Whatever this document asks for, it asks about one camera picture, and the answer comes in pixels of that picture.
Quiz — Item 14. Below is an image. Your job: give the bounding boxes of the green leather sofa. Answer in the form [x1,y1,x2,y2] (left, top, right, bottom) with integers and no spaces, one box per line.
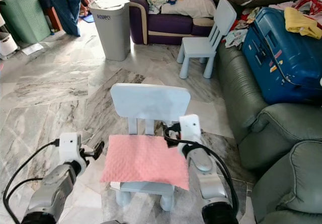
[216,42,322,224]

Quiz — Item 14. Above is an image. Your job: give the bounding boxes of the green plastic laundry basket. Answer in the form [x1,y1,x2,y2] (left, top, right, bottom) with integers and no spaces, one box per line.
[0,0,52,44]

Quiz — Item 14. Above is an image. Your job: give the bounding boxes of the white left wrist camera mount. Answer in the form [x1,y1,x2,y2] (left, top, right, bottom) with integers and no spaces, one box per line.
[58,132,83,165]

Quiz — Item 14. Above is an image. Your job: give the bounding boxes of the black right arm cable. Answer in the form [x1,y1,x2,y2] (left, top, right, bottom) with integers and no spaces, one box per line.
[174,139,240,214]

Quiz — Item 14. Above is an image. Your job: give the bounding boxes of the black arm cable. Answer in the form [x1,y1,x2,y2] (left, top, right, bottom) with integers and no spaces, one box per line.
[174,139,240,214]
[3,138,61,219]

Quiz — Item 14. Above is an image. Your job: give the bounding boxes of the cream folded blanket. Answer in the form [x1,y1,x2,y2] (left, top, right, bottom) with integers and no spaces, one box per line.
[161,0,217,19]

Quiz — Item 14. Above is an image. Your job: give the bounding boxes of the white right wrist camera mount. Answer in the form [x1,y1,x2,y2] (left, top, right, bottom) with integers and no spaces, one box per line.
[179,114,202,145]

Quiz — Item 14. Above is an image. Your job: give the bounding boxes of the yellow cloth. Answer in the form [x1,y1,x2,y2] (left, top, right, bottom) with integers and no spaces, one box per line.
[284,7,322,39]

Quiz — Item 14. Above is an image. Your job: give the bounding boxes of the white storage box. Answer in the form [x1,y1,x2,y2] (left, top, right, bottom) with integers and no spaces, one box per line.
[0,32,19,58]

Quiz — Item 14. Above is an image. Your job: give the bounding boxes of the red and pink clothes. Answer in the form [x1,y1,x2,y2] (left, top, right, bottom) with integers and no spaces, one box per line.
[269,0,322,16]

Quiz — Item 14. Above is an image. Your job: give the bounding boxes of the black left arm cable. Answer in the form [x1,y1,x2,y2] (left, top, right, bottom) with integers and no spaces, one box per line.
[3,138,61,219]

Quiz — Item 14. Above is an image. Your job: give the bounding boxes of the grey lidded laundry bin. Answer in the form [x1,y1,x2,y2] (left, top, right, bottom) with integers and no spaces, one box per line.
[90,0,131,61]

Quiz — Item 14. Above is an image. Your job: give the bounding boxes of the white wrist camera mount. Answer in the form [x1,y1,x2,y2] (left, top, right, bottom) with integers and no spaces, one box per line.
[179,114,202,145]
[58,132,83,165]

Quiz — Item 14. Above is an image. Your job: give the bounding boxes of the blue hard suitcase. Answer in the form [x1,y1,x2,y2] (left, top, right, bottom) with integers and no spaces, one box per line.
[241,7,322,105]

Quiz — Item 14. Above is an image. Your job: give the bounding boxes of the grey patterned garment heap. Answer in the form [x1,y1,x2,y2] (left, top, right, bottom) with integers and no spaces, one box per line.
[225,6,262,48]

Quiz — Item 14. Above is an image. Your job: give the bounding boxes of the pink textured pillow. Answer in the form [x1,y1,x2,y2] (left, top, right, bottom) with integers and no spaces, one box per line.
[100,134,191,191]

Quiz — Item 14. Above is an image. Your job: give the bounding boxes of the purple sofa with beige trim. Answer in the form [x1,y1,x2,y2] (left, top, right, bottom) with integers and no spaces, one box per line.
[129,0,322,46]

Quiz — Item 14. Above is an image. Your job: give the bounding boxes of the white paper sheet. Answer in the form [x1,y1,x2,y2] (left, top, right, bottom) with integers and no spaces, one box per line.
[22,43,44,55]

